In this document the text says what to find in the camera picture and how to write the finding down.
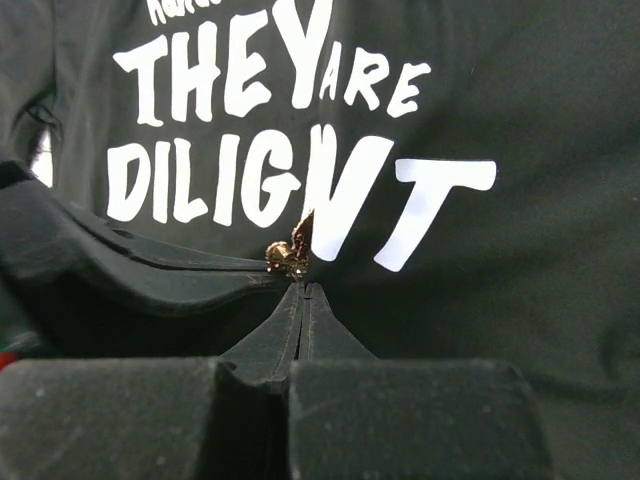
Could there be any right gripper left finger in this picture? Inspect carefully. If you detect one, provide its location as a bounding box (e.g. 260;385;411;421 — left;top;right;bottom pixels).
1;286;304;479

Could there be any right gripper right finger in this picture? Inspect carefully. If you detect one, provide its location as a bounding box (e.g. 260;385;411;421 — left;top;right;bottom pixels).
289;284;555;479

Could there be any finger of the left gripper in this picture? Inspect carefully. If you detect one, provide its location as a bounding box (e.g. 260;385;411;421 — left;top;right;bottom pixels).
1;159;288;358

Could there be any gold leaf brooch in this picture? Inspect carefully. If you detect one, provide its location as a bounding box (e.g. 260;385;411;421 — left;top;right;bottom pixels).
265;210;314;281

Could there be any black printed t-shirt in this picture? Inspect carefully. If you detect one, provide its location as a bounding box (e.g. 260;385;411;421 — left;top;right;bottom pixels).
1;0;639;479

